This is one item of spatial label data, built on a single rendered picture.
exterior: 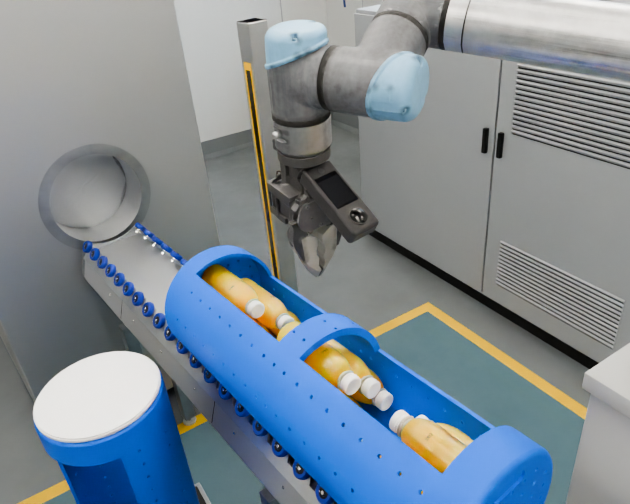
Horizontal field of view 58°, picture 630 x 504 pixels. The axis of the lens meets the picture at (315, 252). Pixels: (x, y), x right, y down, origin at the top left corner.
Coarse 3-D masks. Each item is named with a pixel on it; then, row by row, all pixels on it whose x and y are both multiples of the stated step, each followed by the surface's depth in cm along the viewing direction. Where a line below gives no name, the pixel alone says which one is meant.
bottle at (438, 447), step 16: (400, 432) 96; (416, 432) 92; (432, 432) 91; (448, 432) 92; (416, 448) 91; (432, 448) 89; (448, 448) 88; (464, 448) 88; (432, 464) 89; (448, 464) 87
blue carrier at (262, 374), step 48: (192, 288) 131; (288, 288) 143; (192, 336) 128; (240, 336) 116; (288, 336) 110; (336, 336) 110; (240, 384) 114; (288, 384) 104; (384, 384) 122; (432, 384) 110; (288, 432) 103; (336, 432) 94; (384, 432) 89; (480, 432) 103; (336, 480) 93; (384, 480) 86; (432, 480) 81; (480, 480) 79; (528, 480) 86
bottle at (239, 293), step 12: (216, 264) 142; (204, 276) 140; (216, 276) 137; (228, 276) 136; (216, 288) 136; (228, 288) 133; (240, 288) 131; (252, 288) 133; (228, 300) 132; (240, 300) 130; (252, 300) 130
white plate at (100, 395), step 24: (96, 360) 137; (120, 360) 137; (144, 360) 136; (48, 384) 131; (72, 384) 131; (96, 384) 130; (120, 384) 130; (144, 384) 129; (48, 408) 125; (72, 408) 124; (96, 408) 124; (120, 408) 123; (144, 408) 123; (48, 432) 119; (72, 432) 118; (96, 432) 118
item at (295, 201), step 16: (288, 160) 73; (304, 160) 73; (320, 160) 73; (288, 176) 79; (272, 192) 81; (288, 192) 78; (304, 192) 77; (272, 208) 83; (288, 208) 80; (304, 208) 77; (320, 208) 78; (304, 224) 78; (320, 224) 80
